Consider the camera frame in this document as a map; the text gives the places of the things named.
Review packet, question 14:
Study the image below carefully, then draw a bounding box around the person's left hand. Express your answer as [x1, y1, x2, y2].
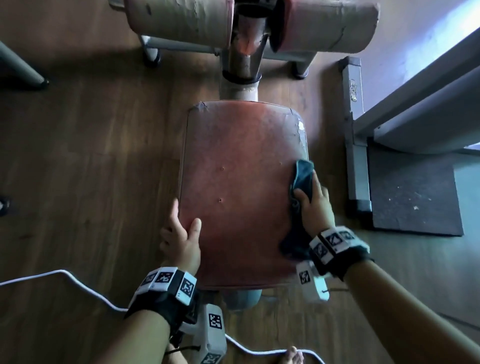
[159, 197, 203, 277]

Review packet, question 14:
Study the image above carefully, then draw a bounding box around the person's right hand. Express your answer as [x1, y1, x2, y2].
[293, 168, 337, 239]

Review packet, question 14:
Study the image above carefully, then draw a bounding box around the blue cleaning cloth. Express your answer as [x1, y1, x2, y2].
[279, 159, 316, 262]

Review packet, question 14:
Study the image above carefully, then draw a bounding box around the worn red bench seat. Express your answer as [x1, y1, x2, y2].
[178, 100, 310, 292]

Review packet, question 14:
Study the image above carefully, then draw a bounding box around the padded roller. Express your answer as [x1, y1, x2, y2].
[123, 0, 235, 49]
[269, 0, 382, 54]

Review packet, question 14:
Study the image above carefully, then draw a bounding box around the person's left forearm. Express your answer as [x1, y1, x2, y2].
[91, 310, 172, 364]

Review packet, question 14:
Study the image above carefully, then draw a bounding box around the person's right forearm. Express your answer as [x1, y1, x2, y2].
[343, 260, 480, 364]

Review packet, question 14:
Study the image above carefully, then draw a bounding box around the person's right foot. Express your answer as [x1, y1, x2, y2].
[275, 345, 305, 364]

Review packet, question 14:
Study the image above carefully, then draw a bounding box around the right marker wristband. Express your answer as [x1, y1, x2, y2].
[308, 226, 374, 282]

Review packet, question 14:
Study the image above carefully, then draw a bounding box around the marker wristband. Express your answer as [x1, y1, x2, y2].
[308, 226, 374, 282]
[124, 266, 199, 335]

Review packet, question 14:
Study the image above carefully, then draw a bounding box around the left marker wristband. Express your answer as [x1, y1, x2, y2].
[124, 266, 199, 335]

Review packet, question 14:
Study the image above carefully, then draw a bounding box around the black treadmill belt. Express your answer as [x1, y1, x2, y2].
[367, 144, 465, 237]

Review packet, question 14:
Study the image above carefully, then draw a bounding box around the grey treadmill frame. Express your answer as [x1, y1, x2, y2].
[338, 0, 480, 217]

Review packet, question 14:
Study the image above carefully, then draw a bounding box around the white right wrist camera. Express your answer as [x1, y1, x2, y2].
[295, 260, 331, 304]

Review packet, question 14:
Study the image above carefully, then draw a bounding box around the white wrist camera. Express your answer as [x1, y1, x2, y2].
[179, 302, 228, 364]
[295, 260, 331, 304]

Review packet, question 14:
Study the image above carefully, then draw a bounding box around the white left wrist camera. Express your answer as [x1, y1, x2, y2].
[179, 302, 228, 364]

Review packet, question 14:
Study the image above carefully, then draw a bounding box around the white cable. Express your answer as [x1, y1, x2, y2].
[0, 269, 327, 364]

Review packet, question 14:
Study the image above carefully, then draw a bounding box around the grey gym machine frame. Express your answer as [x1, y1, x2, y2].
[108, 0, 320, 312]

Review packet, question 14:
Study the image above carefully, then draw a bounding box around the chrome seat post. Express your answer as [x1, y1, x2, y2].
[224, 14, 269, 83]

